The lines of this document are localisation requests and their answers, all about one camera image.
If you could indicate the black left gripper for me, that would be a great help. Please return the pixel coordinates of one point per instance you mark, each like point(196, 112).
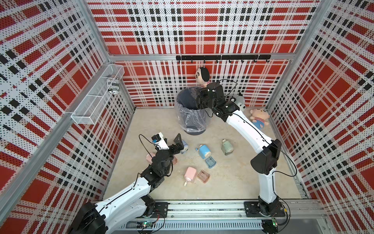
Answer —
point(179, 145)

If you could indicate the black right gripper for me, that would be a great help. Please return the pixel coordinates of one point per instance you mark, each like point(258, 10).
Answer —
point(203, 91)

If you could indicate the light blue pencil sharpener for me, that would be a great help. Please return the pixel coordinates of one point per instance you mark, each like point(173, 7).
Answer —
point(185, 149)

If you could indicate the bright blue pencil sharpener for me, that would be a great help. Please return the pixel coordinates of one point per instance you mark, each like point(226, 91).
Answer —
point(203, 151)

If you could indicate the pink pencil sharpener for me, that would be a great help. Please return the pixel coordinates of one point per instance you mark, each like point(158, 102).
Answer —
point(150, 157)
point(190, 175)

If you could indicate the blue sharpener shavings tray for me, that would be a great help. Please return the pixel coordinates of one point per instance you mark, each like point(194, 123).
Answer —
point(210, 162)

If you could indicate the pink sharpener shavings tray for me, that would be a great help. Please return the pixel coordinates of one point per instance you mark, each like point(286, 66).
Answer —
point(203, 176)

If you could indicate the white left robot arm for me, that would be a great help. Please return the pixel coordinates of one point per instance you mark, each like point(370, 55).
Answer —
point(134, 201)

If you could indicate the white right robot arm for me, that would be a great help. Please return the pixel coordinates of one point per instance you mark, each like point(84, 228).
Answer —
point(268, 150)

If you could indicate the green pencil sharpener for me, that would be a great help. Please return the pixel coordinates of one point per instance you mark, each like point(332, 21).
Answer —
point(227, 147)

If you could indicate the hanging boy doll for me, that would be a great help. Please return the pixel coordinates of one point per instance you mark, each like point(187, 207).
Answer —
point(202, 76)

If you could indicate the grey white husky plush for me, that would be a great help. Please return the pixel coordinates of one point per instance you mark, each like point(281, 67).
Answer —
point(239, 101)

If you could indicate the dark grey trash bin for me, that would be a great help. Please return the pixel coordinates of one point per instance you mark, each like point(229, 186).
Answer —
point(190, 117)

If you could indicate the clear plastic bin liner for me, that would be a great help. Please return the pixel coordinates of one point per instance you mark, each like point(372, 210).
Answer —
point(188, 117)

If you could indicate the pink pig plush blue shirt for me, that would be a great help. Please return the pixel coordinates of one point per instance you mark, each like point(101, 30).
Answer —
point(259, 118)

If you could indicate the small striped can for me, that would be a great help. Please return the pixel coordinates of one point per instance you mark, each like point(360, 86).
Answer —
point(113, 85)

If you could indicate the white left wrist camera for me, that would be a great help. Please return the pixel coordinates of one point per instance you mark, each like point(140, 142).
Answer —
point(160, 142)

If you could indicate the black hook rail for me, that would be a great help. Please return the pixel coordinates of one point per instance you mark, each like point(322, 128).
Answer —
point(222, 57)

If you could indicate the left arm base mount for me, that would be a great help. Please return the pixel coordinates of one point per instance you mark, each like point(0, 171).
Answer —
point(155, 210)

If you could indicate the aluminium front rail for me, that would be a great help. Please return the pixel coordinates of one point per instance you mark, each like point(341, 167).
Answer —
point(302, 216)

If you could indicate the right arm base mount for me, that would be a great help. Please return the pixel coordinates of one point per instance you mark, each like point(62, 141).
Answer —
point(263, 209)

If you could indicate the white wire mesh shelf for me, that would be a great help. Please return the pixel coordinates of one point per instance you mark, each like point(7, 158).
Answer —
point(93, 104)

